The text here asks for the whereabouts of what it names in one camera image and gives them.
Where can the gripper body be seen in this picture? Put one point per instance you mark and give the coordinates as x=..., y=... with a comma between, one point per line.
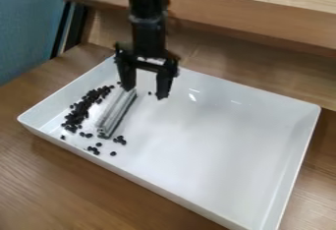
x=148, y=40

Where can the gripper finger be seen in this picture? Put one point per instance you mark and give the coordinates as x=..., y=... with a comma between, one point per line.
x=164, y=85
x=127, y=76

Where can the pile of black bits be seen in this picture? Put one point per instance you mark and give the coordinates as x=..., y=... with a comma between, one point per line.
x=85, y=109

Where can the silver metal bar tool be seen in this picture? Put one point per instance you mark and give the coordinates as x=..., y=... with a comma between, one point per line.
x=116, y=112

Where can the white tray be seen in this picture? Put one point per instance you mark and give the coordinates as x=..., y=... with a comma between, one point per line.
x=205, y=148

